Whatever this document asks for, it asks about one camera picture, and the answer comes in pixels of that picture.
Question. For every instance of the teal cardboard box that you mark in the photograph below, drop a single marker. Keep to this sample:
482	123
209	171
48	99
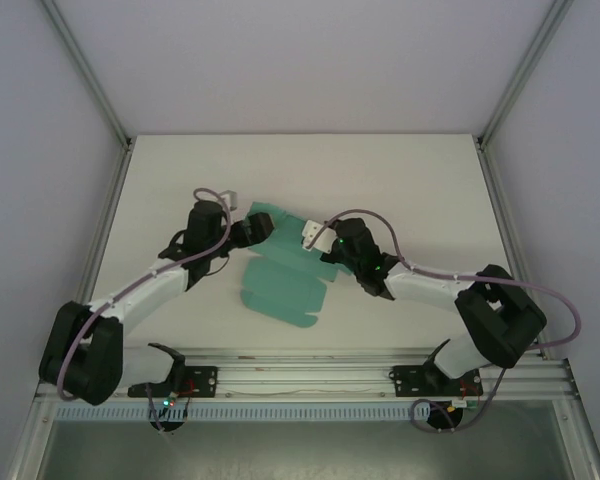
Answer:
280	290

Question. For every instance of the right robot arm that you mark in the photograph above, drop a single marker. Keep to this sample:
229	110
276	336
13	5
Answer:
420	284

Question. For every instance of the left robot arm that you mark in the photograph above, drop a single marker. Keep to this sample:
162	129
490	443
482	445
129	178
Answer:
145	290

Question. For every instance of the grey metal panel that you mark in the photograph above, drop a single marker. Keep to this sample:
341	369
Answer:
305	450

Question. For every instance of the aluminium side rail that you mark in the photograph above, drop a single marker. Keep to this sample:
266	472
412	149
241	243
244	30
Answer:
510	225
102	225

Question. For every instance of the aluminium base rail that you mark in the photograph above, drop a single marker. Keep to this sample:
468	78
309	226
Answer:
305	375

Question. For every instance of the aluminium frame post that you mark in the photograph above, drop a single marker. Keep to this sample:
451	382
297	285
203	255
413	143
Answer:
87	75
525	75

